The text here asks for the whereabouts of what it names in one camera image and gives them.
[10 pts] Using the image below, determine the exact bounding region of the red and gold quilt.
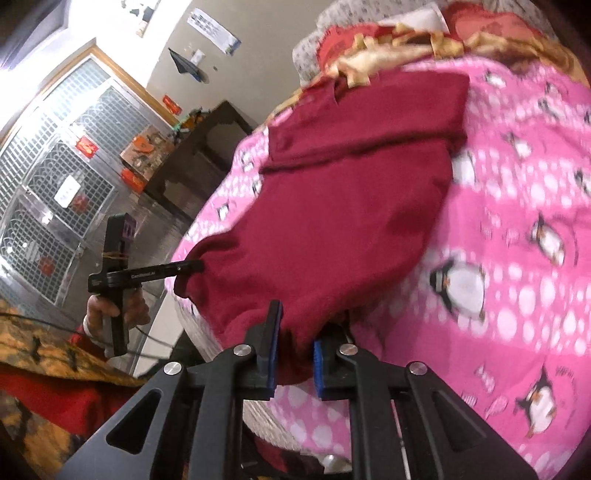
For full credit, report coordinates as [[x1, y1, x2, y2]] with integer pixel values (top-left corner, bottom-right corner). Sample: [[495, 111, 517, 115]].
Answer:
[[295, 4, 585, 100]]

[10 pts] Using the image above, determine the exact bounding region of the person's left hand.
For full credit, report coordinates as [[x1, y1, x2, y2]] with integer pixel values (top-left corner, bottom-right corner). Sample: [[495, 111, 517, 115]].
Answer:
[[84, 288, 151, 344]]

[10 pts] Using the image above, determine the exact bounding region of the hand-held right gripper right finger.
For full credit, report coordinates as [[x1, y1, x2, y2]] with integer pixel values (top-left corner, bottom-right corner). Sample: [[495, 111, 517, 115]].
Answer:
[[313, 323, 539, 480]]

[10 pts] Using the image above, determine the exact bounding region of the cardboard box with orange items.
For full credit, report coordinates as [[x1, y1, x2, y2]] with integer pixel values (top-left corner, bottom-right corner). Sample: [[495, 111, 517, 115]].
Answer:
[[121, 131, 176, 190]]

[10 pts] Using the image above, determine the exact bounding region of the person's left forearm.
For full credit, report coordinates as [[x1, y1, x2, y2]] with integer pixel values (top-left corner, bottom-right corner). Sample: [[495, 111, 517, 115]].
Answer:
[[69, 320, 112, 358]]

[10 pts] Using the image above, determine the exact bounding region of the red pillow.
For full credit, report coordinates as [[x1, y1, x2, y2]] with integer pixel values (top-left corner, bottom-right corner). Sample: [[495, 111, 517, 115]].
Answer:
[[443, 0, 546, 42]]

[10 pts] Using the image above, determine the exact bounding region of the dark wooden table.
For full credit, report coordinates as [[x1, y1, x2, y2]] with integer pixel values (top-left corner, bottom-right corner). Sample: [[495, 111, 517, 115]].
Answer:
[[144, 100, 254, 222]]

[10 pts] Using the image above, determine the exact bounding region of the thin black cable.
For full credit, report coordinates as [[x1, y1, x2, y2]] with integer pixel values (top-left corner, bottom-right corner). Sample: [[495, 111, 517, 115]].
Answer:
[[0, 313, 178, 357]]

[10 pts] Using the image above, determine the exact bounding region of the metal lattice gate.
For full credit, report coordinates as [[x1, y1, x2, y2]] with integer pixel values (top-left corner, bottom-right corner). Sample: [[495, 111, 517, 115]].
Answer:
[[0, 44, 174, 308]]

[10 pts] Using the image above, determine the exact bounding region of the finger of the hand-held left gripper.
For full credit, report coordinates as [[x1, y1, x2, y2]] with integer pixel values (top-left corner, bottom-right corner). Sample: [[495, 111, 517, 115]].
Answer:
[[128, 260, 205, 280]]

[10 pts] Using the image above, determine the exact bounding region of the maroon knit sweater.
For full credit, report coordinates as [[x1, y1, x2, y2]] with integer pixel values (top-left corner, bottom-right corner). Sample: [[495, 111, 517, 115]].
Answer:
[[173, 69, 472, 386]]

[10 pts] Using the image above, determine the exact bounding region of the pink penguin print blanket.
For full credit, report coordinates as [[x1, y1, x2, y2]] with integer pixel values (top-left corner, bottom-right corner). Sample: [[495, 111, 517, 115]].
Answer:
[[171, 55, 591, 480]]

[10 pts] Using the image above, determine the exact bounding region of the white pillow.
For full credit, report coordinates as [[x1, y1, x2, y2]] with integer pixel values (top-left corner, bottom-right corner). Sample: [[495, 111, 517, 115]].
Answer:
[[392, 2, 448, 35]]

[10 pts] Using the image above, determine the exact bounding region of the white wall notice paper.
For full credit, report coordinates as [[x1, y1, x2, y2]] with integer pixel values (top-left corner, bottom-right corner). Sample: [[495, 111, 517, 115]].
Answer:
[[187, 7, 242, 56]]

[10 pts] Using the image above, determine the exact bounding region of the person's orange patterned clothing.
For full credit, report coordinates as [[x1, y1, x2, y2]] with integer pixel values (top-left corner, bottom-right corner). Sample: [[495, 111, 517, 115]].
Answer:
[[0, 298, 153, 480]]

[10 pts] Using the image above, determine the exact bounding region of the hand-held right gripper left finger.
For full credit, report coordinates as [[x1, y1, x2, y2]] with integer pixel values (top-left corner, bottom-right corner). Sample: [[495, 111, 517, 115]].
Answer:
[[76, 300, 283, 480]]

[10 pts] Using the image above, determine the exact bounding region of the white paper sheet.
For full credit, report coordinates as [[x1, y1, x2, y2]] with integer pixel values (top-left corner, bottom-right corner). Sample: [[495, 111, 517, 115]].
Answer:
[[54, 178, 81, 208]]

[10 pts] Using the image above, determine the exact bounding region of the dark wall hanging object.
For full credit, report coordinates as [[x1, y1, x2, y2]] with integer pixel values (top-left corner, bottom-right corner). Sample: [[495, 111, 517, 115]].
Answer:
[[167, 47, 208, 84]]

